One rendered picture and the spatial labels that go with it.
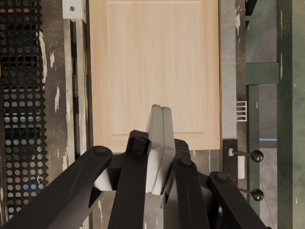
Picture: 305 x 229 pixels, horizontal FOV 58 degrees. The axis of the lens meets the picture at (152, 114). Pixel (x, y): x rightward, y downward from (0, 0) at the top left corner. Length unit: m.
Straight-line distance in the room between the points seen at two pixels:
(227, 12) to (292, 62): 0.28
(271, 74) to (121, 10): 0.59
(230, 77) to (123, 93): 0.37
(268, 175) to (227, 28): 3.50
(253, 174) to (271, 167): 3.29
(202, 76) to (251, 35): 0.49
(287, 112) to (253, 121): 0.12
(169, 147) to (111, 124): 0.80
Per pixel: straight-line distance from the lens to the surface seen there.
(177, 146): 0.17
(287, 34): 1.10
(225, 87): 0.97
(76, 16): 0.95
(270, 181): 4.31
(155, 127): 0.17
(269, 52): 2.75
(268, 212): 4.14
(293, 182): 1.09
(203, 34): 0.99
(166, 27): 0.98
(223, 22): 1.00
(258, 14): 1.32
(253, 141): 1.11
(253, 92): 1.10
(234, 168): 0.99
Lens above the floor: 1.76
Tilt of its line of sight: 33 degrees down
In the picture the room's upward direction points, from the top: 177 degrees clockwise
